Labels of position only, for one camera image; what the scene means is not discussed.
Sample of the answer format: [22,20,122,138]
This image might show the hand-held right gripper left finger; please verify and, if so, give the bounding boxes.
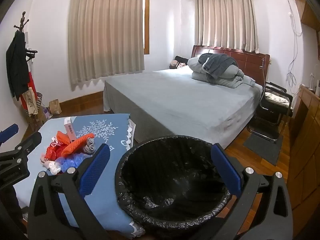
[27,143,112,240]

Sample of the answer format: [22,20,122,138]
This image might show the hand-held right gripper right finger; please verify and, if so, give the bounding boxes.
[210,143,293,240]

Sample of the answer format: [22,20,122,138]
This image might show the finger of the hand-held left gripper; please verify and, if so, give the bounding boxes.
[0,123,19,144]
[0,131,42,165]

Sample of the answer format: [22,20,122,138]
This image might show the small grey cloth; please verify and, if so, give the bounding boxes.
[83,140,97,154]

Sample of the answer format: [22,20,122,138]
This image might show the blue plastic bag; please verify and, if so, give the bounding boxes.
[55,154,84,173]

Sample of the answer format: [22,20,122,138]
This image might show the red plastic bag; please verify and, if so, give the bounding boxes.
[45,141,65,161]

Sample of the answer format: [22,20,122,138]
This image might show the orange foam net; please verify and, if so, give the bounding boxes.
[61,133,95,157]

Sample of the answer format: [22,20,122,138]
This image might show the white paper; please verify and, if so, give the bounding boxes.
[41,159,62,175]

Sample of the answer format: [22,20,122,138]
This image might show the pink cardboard box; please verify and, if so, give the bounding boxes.
[64,117,77,140]

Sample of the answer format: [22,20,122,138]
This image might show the trash bin with black bag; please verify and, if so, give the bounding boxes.
[114,135,240,240]

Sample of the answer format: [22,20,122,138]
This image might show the purple bag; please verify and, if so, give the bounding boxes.
[41,106,52,120]

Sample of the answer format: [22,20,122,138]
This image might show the beige tote bag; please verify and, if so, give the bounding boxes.
[24,87,38,117]

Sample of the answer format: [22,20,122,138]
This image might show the brown paper bag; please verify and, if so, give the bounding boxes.
[49,99,62,115]

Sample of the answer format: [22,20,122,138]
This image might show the grey floor mat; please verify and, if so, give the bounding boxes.
[243,133,284,166]

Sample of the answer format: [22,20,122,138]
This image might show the blue printed tablecloth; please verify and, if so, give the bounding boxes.
[12,114,145,238]

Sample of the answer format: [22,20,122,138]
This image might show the red garment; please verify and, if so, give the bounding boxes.
[21,71,38,110]

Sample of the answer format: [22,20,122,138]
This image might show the black coat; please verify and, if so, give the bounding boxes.
[6,30,31,102]

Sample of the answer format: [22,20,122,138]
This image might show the black folding chair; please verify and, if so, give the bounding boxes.
[247,81,293,143]

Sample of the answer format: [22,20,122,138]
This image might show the bed with grey sheet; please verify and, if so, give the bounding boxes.
[103,65,263,150]

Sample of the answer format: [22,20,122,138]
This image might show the beige chair cushion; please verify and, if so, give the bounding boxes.
[264,92,290,105]

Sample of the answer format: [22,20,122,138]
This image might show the grey pillows and blanket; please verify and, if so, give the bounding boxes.
[187,56,256,88]

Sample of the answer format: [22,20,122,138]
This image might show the dark grey towel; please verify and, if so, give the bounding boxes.
[199,53,239,80]

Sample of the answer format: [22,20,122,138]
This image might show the wooden coat rack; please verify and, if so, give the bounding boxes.
[14,11,38,63]

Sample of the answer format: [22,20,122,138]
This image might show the wooden headboard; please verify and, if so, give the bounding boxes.
[190,45,271,79]

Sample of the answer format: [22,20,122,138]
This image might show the wide beige curtain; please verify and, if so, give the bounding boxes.
[68,0,145,92]

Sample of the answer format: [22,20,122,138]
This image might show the narrow beige curtain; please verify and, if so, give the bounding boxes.
[197,0,259,53]

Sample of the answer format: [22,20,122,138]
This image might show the wall cables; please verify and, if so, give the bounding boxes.
[285,0,304,95]

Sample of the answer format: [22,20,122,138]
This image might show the wooden window frame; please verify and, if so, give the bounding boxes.
[144,0,150,55]

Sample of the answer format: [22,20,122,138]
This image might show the wooden wall cabinet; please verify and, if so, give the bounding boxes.
[292,0,320,33]

